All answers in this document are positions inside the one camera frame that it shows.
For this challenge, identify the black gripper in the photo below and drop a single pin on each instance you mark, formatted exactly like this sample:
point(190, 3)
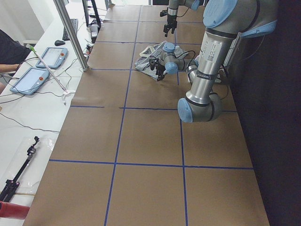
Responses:
point(160, 68)
point(171, 20)

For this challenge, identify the navy white striped polo shirt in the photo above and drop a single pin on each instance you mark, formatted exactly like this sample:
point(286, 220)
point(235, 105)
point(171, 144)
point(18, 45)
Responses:
point(161, 59)

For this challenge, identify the person forearm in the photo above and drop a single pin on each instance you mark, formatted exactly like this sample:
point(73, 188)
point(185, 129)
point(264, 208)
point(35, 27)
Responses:
point(5, 68)

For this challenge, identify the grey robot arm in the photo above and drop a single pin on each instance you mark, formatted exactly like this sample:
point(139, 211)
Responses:
point(190, 4)
point(224, 20)

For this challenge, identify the blue tape grid line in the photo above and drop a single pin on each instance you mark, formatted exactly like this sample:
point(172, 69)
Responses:
point(121, 126)

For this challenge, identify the black computer mouse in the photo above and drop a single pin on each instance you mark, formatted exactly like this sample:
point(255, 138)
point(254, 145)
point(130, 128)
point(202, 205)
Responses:
point(59, 42)

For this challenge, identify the blue teach pendant tablet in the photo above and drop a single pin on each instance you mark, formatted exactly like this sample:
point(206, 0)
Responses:
point(54, 56)

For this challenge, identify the blue tape crossing line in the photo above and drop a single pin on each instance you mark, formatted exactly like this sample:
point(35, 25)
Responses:
point(153, 165)

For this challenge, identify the metal telescopic rod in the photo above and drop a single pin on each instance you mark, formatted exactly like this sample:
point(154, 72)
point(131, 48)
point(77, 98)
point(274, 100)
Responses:
point(65, 91)

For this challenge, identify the red cylinder object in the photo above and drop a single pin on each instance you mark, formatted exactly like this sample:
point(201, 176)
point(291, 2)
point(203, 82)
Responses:
point(13, 211)

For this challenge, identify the aluminium frame post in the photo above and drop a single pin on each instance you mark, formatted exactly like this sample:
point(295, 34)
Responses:
point(60, 6)

